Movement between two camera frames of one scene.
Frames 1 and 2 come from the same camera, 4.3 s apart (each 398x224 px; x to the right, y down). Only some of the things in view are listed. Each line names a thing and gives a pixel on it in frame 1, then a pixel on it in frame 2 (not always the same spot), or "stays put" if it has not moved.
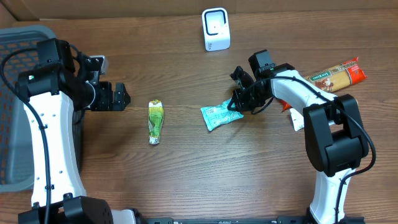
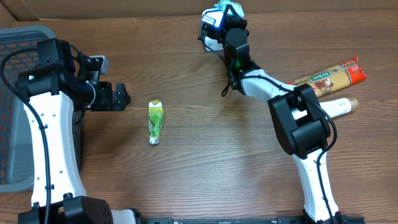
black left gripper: x=108 y=101 stays put
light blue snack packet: x=215 y=116 → x=222 y=5
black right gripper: x=241 y=101 → x=229 y=24
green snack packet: x=155 y=118 stays put
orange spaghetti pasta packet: x=333 y=78 stays put
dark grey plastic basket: x=16 y=143 stays put
